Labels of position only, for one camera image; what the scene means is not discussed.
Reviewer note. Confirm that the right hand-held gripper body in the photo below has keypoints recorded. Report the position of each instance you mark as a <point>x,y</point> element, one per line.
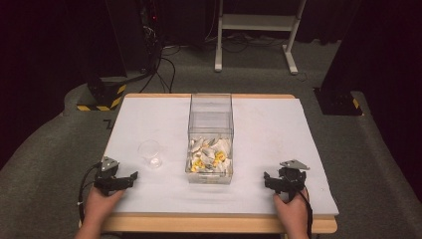
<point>292,177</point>

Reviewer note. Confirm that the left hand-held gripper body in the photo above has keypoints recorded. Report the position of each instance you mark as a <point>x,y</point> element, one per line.
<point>105,175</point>

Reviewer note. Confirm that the person's left hand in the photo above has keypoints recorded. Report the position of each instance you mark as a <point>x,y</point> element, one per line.
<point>99,205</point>

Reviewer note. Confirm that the person's right hand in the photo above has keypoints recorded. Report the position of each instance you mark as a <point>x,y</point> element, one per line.
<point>292,215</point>

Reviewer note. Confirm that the clear plastic cup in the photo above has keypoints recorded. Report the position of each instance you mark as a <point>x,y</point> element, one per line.
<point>150,152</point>

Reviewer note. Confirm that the white table mat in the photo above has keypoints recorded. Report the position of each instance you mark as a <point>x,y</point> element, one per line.
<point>265,139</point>

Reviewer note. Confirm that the pile of white yellow packets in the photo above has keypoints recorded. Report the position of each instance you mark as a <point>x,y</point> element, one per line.
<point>209,154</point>

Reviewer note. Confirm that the wooden table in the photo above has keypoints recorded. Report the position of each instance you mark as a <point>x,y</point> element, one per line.
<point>205,224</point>

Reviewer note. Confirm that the black stand with striped base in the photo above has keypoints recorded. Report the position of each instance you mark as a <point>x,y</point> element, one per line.
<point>106,94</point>

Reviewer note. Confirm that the clear plastic box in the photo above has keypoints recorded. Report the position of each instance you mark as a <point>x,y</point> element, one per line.
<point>210,113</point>

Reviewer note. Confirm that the black stand base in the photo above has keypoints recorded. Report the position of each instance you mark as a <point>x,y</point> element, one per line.
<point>338,101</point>

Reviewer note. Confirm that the dark equipment rack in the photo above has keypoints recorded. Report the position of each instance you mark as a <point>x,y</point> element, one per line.
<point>149,33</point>

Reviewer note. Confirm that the white metal stand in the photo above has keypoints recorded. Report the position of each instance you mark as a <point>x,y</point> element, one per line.
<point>255,22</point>

